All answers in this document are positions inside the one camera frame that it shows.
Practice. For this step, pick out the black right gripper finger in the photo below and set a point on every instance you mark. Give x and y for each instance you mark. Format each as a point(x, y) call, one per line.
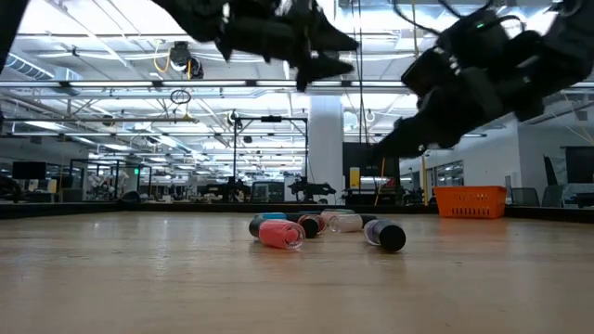
point(404, 139)

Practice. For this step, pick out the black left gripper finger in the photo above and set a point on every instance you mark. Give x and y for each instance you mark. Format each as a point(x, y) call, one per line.
point(320, 68)
point(329, 39)

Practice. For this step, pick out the pale green nail polish bottle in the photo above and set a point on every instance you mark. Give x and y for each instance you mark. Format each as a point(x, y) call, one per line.
point(345, 211)

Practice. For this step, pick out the purple nail polish bottle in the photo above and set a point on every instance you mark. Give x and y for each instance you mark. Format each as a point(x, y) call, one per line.
point(387, 235)

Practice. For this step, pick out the clear nail polish bottle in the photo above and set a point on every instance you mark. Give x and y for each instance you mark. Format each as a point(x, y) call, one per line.
point(345, 223)

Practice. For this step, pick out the nude pink nail polish bottle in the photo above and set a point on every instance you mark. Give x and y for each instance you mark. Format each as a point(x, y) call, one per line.
point(331, 216)

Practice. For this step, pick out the dark red nail polish bottle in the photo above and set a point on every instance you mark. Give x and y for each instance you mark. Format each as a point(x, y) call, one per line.
point(310, 226)

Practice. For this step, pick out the light blue nail polish bottle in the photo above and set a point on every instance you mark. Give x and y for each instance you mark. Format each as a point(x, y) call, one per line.
point(271, 215)

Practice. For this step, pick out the black background robot arm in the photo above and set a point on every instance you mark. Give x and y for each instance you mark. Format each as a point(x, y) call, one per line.
point(308, 189)
point(229, 191)

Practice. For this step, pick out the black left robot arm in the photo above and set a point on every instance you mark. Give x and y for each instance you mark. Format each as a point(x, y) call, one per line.
point(195, 16)

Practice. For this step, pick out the coral pink nail polish bottle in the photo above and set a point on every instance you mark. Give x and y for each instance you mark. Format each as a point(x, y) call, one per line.
point(278, 234)

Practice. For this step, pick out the black cabinet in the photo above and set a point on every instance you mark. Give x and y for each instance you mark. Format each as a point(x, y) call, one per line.
point(366, 176)

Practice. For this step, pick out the yellow sign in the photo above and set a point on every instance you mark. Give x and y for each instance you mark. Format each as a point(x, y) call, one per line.
point(354, 179)

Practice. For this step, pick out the white pillar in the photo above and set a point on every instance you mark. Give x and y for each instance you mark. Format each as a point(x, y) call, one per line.
point(325, 139)

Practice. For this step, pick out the orange plastic basket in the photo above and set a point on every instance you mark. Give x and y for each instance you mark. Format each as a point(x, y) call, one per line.
point(471, 203)

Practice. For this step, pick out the gray mesh chair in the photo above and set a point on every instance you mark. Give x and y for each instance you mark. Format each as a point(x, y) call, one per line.
point(525, 197)
point(553, 197)

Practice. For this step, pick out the large black screen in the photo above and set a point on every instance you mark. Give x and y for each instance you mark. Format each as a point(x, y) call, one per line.
point(580, 164)

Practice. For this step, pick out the small black monitor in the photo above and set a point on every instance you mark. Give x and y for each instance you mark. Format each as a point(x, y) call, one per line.
point(29, 170)

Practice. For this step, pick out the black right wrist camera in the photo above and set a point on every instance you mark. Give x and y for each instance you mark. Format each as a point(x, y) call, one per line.
point(473, 39)

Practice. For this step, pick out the black frame stand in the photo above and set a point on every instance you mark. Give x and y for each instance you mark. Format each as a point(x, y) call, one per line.
point(271, 119)

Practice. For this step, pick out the black table frame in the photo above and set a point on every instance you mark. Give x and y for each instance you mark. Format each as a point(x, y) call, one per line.
point(93, 211)

